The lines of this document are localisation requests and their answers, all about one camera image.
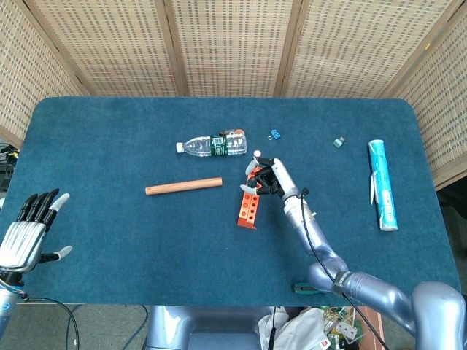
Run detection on wooden dowel rod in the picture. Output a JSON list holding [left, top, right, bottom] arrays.
[[144, 176, 223, 197]]

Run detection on black equipment with cables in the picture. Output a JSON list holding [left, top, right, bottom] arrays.
[[0, 144, 19, 190]]

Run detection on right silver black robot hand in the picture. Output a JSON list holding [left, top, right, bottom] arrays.
[[239, 156, 298, 200]]

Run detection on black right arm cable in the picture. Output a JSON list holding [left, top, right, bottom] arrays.
[[301, 187, 390, 350]]

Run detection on black floor cables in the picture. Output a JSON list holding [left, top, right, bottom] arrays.
[[21, 297, 80, 350]]

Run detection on light blue cylindrical tube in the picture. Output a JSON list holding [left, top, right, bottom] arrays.
[[367, 139, 399, 232]]

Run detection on orange tool holder rack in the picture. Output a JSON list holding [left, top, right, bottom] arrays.
[[236, 166, 266, 231]]

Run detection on black hanging cable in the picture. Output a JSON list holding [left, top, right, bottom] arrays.
[[269, 306, 277, 350]]

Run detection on blue felt table mat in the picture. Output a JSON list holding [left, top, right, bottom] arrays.
[[9, 96, 463, 307]]

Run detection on large teal black screwdriver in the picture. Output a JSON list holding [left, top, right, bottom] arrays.
[[293, 282, 328, 295]]

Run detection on thin blue floor cable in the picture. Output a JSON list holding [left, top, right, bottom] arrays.
[[131, 305, 150, 346]]

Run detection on blue-grey robot torso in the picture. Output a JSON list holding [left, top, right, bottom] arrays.
[[144, 305, 271, 350]]

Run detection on white plastic bag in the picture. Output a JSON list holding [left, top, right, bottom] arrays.
[[258, 308, 328, 350]]

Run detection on clear plastic water bottle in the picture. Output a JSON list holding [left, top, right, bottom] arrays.
[[176, 134, 250, 158]]

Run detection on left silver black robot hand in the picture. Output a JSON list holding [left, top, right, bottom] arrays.
[[0, 188, 73, 274]]

